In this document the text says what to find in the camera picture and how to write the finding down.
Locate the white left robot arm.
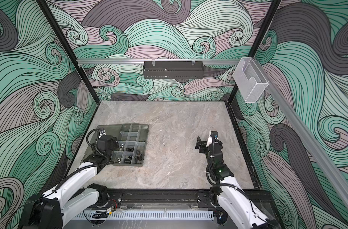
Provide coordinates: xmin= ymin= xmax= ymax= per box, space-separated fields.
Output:
xmin=18 ymin=135 xmax=119 ymax=229

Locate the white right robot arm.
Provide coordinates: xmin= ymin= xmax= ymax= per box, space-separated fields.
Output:
xmin=195 ymin=131 xmax=279 ymax=229

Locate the green plastic organizer box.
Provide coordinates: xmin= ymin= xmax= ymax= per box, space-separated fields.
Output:
xmin=88 ymin=123 xmax=149 ymax=167

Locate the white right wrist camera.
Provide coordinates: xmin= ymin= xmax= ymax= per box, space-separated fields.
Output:
xmin=206 ymin=131 xmax=218 ymax=147

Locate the white slotted cable duct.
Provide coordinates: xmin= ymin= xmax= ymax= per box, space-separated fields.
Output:
xmin=100 ymin=210 xmax=215 ymax=221

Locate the clear plastic wall bin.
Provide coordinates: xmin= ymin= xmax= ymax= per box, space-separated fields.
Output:
xmin=233 ymin=57 xmax=269 ymax=103

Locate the aluminium wall rail back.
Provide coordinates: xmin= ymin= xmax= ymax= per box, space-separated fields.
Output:
xmin=76 ymin=58 xmax=240 ymax=65

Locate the aluminium wall rail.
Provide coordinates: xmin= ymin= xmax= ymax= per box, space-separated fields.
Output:
xmin=76 ymin=58 xmax=240 ymax=65
xmin=251 ymin=58 xmax=348 ymax=209

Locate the black corner frame post right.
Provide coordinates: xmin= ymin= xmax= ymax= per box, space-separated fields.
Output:
xmin=228 ymin=1 xmax=281 ymax=104

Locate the black corner frame post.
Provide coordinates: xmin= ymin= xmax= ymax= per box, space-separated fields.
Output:
xmin=36 ymin=0 xmax=100 ymax=105
xmin=228 ymin=1 xmax=281 ymax=104

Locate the aluminium wall rail right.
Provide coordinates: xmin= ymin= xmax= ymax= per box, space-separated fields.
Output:
xmin=251 ymin=58 xmax=348 ymax=209

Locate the black corner frame post left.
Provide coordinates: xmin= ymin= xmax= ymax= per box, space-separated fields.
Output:
xmin=36 ymin=0 xmax=100 ymax=105

